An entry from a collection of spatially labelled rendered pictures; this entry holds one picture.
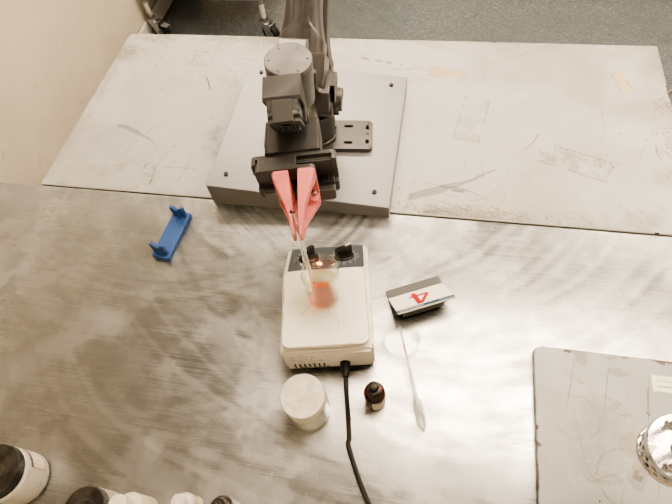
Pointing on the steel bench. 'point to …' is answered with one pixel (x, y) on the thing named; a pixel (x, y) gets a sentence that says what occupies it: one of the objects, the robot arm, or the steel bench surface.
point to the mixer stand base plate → (596, 426)
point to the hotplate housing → (336, 356)
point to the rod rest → (164, 250)
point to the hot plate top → (303, 317)
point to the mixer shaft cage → (657, 449)
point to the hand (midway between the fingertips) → (297, 231)
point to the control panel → (329, 253)
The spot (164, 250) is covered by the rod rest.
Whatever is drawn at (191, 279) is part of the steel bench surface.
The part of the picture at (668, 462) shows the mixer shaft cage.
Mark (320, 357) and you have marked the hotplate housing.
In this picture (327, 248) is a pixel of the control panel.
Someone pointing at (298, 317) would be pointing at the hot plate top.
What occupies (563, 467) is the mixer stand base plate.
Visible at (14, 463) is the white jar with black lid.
